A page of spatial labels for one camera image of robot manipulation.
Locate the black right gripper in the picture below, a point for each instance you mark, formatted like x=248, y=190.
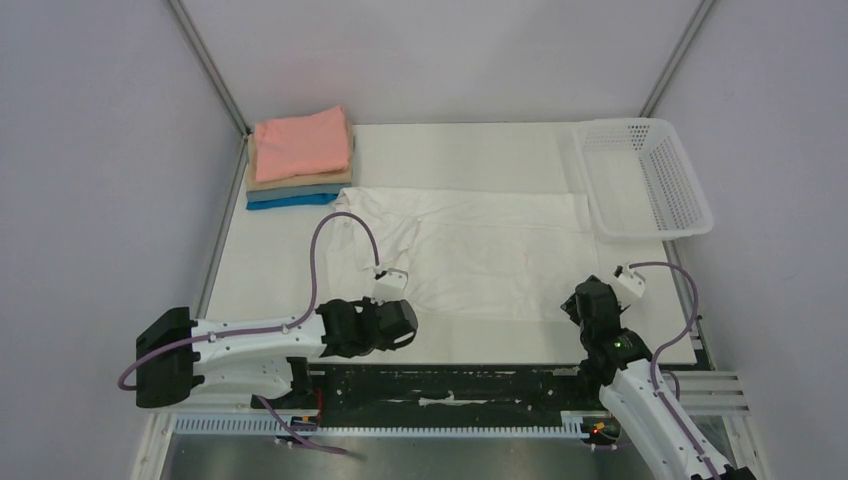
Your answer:
x=589, y=299

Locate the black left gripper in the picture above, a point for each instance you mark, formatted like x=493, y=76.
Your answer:
x=366, y=303

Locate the white t shirt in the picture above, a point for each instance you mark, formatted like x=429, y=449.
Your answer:
x=469, y=255

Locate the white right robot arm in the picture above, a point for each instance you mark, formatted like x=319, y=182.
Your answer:
x=619, y=371

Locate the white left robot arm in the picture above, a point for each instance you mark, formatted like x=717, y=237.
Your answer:
x=179, y=358

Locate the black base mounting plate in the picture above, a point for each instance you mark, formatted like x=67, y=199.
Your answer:
x=431, y=396

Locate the white perforated plastic basket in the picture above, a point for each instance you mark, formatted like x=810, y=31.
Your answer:
x=640, y=182

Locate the folded bright blue t shirt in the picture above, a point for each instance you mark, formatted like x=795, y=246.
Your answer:
x=302, y=200

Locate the folded grey-blue t shirt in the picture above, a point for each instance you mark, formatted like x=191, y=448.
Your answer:
x=295, y=191

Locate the folded beige t shirt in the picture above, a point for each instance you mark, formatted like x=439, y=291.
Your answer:
x=339, y=177

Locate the folded pink t shirt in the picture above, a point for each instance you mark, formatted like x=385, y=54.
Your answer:
x=295, y=146

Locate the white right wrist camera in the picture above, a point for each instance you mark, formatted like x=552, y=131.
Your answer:
x=628, y=283

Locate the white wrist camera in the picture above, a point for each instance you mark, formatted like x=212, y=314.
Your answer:
x=628, y=283
x=390, y=285

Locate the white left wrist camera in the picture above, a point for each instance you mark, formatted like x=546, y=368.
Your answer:
x=390, y=285

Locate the white slotted cable duct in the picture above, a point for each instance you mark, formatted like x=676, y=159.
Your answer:
x=265, y=425

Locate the right aluminium frame post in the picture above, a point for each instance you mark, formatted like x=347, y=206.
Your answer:
x=677, y=56

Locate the aluminium frame post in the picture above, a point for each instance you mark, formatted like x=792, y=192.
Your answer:
x=203, y=55
x=677, y=56

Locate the left aluminium frame post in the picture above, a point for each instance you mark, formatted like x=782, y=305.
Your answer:
x=203, y=55

